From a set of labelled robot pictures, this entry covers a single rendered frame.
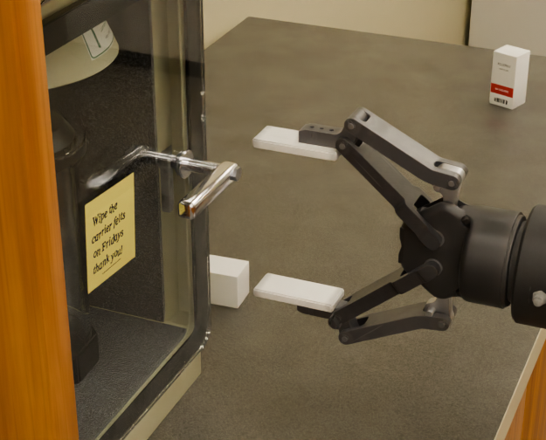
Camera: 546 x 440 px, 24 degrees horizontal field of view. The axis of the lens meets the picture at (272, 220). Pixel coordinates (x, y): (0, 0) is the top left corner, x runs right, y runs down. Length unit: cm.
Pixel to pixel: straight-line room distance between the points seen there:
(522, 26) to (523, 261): 311
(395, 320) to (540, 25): 304
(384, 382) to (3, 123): 65
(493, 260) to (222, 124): 95
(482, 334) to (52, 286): 67
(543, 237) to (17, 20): 42
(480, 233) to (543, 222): 5
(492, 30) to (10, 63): 339
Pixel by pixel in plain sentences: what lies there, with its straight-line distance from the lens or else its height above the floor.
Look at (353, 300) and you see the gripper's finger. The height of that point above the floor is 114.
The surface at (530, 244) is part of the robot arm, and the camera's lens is 94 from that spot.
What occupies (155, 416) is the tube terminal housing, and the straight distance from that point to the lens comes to 122.
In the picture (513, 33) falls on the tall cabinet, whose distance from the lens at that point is 404.
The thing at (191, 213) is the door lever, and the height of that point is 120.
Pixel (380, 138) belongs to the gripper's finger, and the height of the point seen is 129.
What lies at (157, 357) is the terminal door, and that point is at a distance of 115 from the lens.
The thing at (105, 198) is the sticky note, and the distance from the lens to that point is 100.
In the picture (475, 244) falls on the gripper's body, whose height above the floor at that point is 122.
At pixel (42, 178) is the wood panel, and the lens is 76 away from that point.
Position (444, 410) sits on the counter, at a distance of 126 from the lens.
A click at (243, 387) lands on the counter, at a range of 128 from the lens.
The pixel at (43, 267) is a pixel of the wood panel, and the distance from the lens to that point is 78.
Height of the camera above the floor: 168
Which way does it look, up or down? 28 degrees down
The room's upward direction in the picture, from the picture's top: straight up
